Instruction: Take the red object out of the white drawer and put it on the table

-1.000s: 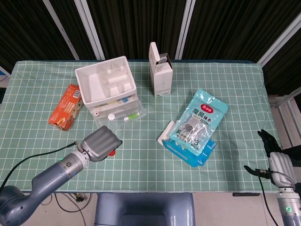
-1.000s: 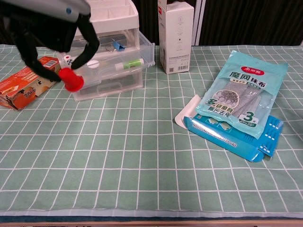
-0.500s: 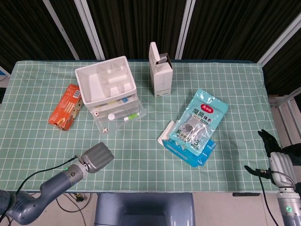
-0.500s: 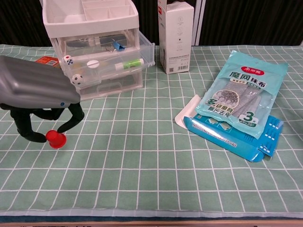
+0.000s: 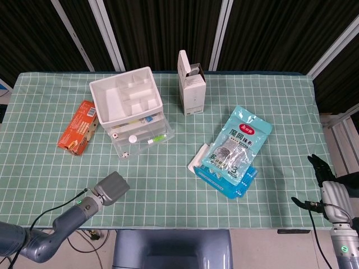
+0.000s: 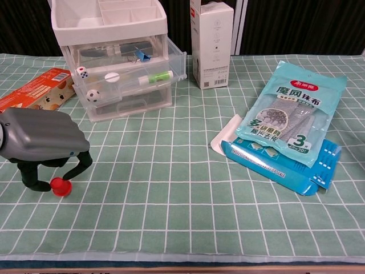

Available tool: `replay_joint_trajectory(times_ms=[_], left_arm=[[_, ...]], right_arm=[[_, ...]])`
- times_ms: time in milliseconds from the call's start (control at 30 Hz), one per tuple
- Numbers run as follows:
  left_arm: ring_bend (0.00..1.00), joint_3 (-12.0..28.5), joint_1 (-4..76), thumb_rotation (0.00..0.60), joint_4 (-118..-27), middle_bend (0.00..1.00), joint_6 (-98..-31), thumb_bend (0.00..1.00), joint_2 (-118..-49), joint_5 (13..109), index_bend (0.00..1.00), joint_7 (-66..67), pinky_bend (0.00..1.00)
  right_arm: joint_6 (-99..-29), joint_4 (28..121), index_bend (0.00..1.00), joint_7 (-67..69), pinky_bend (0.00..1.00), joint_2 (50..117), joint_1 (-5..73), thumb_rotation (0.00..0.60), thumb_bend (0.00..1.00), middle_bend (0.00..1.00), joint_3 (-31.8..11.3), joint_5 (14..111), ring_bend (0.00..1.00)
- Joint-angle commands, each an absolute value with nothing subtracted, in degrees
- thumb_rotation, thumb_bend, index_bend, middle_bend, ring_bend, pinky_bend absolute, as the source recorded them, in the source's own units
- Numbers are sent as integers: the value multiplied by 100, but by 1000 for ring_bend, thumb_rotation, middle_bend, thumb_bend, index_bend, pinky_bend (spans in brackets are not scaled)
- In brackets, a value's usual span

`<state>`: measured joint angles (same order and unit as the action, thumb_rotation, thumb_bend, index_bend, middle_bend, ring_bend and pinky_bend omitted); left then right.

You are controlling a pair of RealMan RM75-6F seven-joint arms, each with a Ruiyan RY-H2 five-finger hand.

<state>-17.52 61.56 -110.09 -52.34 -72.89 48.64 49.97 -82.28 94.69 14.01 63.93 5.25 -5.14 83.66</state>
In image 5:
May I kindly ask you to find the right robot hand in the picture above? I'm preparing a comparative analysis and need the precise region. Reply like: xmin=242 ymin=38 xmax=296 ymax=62
xmin=291 ymin=153 xmax=353 ymax=224

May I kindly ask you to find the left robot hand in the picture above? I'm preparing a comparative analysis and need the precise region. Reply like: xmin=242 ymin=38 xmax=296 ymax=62
xmin=92 ymin=171 xmax=131 ymax=207

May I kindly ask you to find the clear plastic drawer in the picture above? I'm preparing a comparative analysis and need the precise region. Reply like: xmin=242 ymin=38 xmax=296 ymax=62
xmin=108 ymin=112 xmax=169 ymax=138
xmin=111 ymin=119 xmax=170 ymax=141
xmin=107 ymin=112 xmax=176 ymax=161

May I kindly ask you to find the green checked tablecloth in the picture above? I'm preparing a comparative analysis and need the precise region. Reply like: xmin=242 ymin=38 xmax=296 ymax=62
xmin=0 ymin=71 xmax=340 ymax=229

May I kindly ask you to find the green marker pen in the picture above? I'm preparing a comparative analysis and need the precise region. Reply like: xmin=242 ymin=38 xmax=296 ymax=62
xmin=148 ymin=134 xmax=168 ymax=145

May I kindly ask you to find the orange snack box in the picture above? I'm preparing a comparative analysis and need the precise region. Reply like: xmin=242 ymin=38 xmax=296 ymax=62
xmin=57 ymin=100 xmax=99 ymax=156

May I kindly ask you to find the white metal rack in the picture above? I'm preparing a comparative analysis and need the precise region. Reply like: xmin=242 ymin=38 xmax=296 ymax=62
xmin=319 ymin=103 xmax=359 ymax=180

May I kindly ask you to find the blue robot torso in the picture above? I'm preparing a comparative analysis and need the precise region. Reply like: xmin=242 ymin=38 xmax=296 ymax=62
xmin=112 ymin=229 xmax=233 ymax=269

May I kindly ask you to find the white plastic tray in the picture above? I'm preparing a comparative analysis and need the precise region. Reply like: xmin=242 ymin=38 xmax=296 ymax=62
xmin=187 ymin=142 xmax=214 ymax=174

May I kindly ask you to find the flat blue cardboard box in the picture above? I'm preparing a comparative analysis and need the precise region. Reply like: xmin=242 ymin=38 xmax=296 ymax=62
xmin=193 ymin=165 xmax=258 ymax=199

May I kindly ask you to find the teal cleaning cloth package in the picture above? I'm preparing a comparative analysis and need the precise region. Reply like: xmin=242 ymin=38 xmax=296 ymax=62
xmin=201 ymin=105 xmax=273 ymax=186

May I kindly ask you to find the tall white carton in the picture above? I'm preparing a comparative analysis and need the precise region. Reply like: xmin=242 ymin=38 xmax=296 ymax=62
xmin=177 ymin=49 xmax=207 ymax=116

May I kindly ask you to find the grey device in carton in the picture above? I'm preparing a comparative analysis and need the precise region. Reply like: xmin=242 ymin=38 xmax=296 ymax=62
xmin=188 ymin=63 xmax=203 ymax=77

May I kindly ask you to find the blue white board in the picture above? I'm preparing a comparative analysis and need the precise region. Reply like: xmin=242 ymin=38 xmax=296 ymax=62
xmin=0 ymin=78 xmax=13 ymax=99

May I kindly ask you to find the grey right hand cable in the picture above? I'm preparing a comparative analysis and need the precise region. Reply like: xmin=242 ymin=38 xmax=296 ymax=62
xmin=322 ymin=203 xmax=352 ymax=225

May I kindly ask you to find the black right hand cable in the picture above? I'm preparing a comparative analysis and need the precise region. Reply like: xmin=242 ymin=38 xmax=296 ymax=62
xmin=306 ymin=201 xmax=333 ymax=269

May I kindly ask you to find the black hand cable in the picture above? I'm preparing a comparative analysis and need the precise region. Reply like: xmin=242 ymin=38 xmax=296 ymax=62
xmin=8 ymin=187 xmax=92 ymax=269
xmin=306 ymin=201 xmax=333 ymax=269

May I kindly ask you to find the black table bracket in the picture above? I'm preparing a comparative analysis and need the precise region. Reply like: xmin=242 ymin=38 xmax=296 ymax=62
xmin=277 ymin=229 xmax=312 ymax=235

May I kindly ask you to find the black left hand cable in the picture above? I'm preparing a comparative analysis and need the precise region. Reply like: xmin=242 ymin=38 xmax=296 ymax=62
xmin=8 ymin=187 xmax=92 ymax=269

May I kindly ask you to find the black floor cable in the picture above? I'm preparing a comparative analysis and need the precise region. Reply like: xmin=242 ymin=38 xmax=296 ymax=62
xmin=67 ymin=229 xmax=105 ymax=269

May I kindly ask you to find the white drawer organizer frame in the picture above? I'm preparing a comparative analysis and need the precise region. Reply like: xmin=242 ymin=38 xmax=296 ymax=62
xmin=89 ymin=66 xmax=169 ymax=141

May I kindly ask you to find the aluminium frame post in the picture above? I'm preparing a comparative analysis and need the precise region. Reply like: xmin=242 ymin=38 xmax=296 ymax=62
xmin=307 ymin=13 xmax=359 ymax=80
xmin=51 ymin=0 xmax=95 ymax=71
xmin=209 ymin=0 xmax=234 ymax=71
xmin=88 ymin=0 xmax=126 ymax=71

